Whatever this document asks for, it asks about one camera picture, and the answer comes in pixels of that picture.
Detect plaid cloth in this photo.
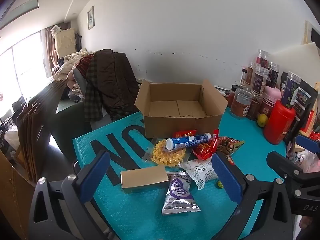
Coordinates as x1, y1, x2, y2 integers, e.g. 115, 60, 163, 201
84, 55, 103, 122

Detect brown chestnut snack packet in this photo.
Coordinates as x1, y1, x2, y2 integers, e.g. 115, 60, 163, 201
217, 136, 245, 155

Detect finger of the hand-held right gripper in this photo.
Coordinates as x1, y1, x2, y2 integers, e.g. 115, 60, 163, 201
266, 151, 305, 180
295, 134, 320, 155

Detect brown cardboard carton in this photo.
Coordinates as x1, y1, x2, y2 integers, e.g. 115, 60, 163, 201
0, 150, 35, 240

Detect white foam board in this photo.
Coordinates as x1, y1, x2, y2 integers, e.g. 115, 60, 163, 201
269, 42, 320, 85

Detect red gold-print snack packet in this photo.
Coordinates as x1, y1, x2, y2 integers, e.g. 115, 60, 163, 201
192, 129, 220, 161

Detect red picture snack bag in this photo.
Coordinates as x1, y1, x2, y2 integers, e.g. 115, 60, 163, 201
172, 129, 198, 139

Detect red canister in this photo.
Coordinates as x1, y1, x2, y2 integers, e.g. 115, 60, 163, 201
263, 100, 297, 145

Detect cream picture frame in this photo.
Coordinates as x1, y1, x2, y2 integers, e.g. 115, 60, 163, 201
304, 20, 320, 46

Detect pink canister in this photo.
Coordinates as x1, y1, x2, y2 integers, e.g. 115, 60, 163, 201
260, 86, 282, 120

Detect small black pouch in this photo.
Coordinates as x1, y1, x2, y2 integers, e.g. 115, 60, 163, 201
279, 71, 288, 93

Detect pile of clothes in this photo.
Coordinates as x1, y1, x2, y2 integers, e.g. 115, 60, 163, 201
52, 50, 95, 103

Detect small gold box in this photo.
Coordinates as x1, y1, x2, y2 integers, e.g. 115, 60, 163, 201
120, 165, 169, 194

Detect framed wall picture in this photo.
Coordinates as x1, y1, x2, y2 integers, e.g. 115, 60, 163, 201
87, 6, 95, 30

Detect cream quilted cover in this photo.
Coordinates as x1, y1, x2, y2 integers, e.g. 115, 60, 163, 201
54, 28, 76, 58

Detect large black labelled pouch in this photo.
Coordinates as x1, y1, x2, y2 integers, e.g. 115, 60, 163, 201
284, 80, 318, 143

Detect purple label jar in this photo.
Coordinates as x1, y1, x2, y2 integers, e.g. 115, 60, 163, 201
280, 72, 302, 109

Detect cardboard box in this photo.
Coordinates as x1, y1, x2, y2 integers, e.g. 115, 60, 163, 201
134, 79, 228, 139

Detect dark ceiling panel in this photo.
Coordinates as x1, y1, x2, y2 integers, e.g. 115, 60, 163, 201
0, 0, 39, 23

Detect stack of flattened cardboard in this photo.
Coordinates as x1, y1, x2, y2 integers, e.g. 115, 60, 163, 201
16, 80, 65, 183

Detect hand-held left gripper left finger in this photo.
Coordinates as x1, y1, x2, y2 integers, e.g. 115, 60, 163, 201
29, 150, 112, 240

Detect brown jacket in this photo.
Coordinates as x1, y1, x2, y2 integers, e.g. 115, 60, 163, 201
86, 49, 140, 122

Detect brown curtain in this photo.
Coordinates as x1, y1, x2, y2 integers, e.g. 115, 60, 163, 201
41, 26, 59, 78

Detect silver purple snack packet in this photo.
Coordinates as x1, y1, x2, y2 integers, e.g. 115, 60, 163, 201
161, 171, 201, 215

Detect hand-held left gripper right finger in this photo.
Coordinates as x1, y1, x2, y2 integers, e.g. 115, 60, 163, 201
211, 152, 293, 240

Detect white power strip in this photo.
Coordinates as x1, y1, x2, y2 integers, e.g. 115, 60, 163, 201
214, 85, 230, 97

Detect row of clear food jars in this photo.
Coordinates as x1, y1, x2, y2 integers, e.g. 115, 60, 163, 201
229, 49, 280, 120

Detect blue tablet tube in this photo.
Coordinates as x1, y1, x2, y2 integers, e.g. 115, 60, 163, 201
165, 132, 213, 152

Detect white patterned snack packet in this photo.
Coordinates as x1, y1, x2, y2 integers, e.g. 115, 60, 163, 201
180, 159, 218, 190

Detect yellow waffle snack bag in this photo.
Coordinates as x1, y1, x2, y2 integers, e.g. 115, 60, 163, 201
142, 137, 189, 168

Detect white plastic bag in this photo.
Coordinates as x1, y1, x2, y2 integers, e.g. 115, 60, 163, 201
4, 126, 20, 150

